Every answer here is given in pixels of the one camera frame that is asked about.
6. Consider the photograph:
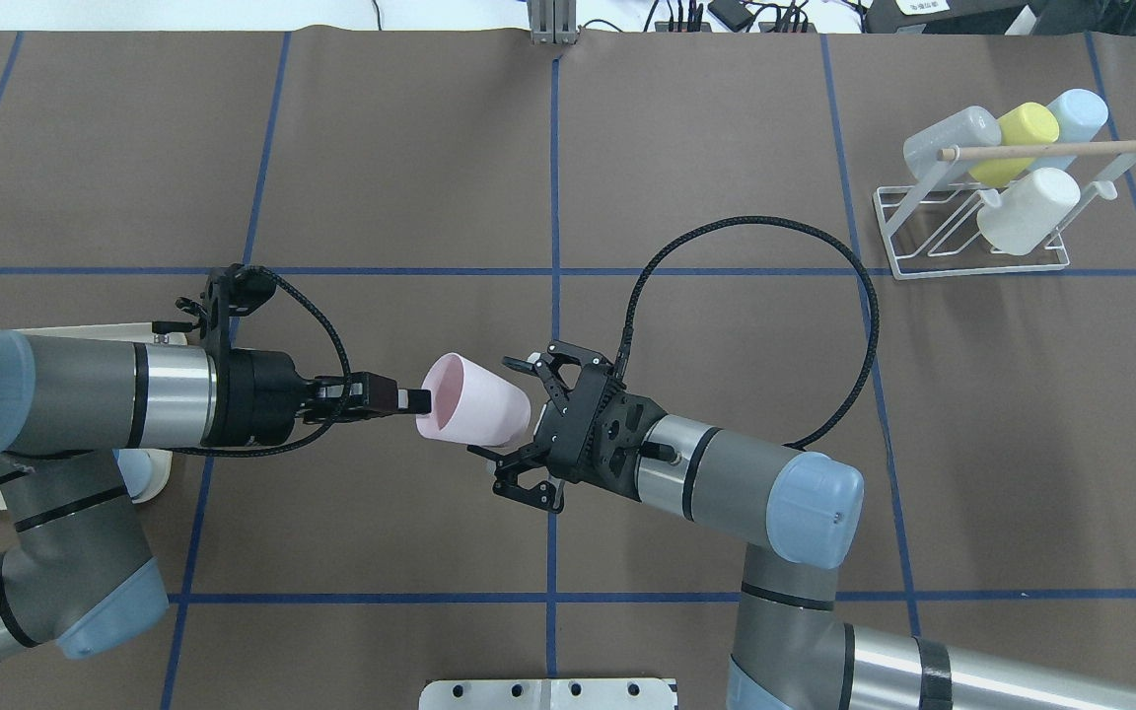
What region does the light blue plastic cup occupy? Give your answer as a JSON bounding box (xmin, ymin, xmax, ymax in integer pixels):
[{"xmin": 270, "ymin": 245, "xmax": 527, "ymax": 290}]
[{"xmin": 1025, "ymin": 87, "xmax": 1109, "ymax": 145}]

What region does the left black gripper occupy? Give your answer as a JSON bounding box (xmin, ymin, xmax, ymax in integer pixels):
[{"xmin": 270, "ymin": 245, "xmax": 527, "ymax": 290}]
[{"xmin": 203, "ymin": 349, "xmax": 433, "ymax": 448}]

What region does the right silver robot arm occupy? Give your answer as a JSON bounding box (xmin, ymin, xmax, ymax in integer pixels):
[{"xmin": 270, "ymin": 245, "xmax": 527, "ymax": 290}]
[{"xmin": 436, "ymin": 341, "xmax": 1136, "ymax": 709}]

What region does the white camera mast base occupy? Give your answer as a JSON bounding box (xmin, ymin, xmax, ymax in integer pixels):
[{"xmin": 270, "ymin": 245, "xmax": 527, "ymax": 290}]
[{"xmin": 418, "ymin": 677, "xmax": 679, "ymax": 709}]

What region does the yellow plastic cup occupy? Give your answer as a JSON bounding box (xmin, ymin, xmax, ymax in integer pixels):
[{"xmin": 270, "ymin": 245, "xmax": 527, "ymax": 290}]
[{"xmin": 968, "ymin": 101, "xmax": 1061, "ymax": 189}]

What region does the aluminium frame post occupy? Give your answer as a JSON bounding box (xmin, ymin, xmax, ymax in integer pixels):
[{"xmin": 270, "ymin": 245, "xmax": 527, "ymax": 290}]
[{"xmin": 525, "ymin": 0, "xmax": 580, "ymax": 45}]

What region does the right black camera cable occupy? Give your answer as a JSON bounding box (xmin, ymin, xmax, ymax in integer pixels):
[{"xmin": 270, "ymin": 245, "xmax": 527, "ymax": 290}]
[{"xmin": 615, "ymin": 215, "xmax": 883, "ymax": 451}]

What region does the black camera cable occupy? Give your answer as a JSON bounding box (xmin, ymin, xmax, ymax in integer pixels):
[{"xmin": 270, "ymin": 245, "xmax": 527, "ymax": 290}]
[
  {"xmin": 615, "ymin": 215, "xmax": 883, "ymax": 451},
  {"xmin": 0, "ymin": 264, "xmax": 352, "ymax": 632}
]

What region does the pink plastic cup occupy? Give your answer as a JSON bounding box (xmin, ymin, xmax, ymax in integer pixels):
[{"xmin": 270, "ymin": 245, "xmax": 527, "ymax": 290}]
[{"xmin": 416, "ymin": 352, "xmax": 532, "ymax": 448}]

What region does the cream plastic cup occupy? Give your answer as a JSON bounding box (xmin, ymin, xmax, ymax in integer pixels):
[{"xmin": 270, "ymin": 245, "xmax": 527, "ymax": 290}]
[{"xmin": 975, "ymin": 168, "xmax": 1081, "ymax": 256}]

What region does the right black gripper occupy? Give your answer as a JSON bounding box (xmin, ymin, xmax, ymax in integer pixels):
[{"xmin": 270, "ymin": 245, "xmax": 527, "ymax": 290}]
[{"xmin": 465, "ymin": 341, "xmax": 668, "ymax": 513}]

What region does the grey plastic cup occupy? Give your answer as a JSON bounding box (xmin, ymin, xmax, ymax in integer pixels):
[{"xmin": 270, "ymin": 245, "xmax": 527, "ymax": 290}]
[{"xmin": 902, "ymin": 106, "xmax": 1004, "ymax": 179}]

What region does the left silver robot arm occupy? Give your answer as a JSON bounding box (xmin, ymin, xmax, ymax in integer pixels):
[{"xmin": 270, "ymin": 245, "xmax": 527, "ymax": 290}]
[{"xmin": 0, "ymin": 329, "xmax": 432, "ymax": 662}]

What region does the cream plastic tray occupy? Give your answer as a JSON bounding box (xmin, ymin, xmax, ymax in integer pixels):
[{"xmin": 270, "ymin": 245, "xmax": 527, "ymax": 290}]
[{"xmin": 0, "ymin": 321, "xmax": 187, "ymax": 516}]

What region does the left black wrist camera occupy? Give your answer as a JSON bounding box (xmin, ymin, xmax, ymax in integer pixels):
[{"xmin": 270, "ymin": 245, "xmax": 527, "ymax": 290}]
[{"xmin": 152, "ymin": 264, "xmax": 278, "ymax": 350}]

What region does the white cup drying rack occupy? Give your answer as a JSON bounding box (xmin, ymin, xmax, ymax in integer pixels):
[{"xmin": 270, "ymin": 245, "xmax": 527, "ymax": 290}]
[{"xmin": 872, "ymin": 139, "xmax": 1136, "ymax": 279}]

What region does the left black camera cable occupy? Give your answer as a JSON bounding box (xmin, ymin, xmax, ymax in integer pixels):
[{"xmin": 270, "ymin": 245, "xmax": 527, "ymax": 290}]
[{"xmin": 0, "ymin": 264, "xmax": 352, "ymax": 632}]

